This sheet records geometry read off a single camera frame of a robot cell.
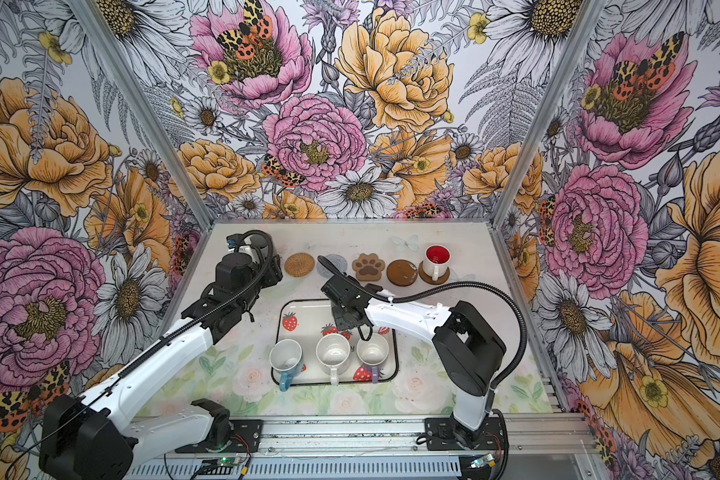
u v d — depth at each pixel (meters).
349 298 0.67
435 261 1.00
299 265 1.08
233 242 0.69
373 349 0.87
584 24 0.73
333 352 0.87
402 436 0.76
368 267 1.08
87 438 0.38
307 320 0.96
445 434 0.74
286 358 0.85
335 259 1.12
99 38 0.75
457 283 0.50
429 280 1.03
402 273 1.07
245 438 0.73
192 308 0.57
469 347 0.47
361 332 0.76
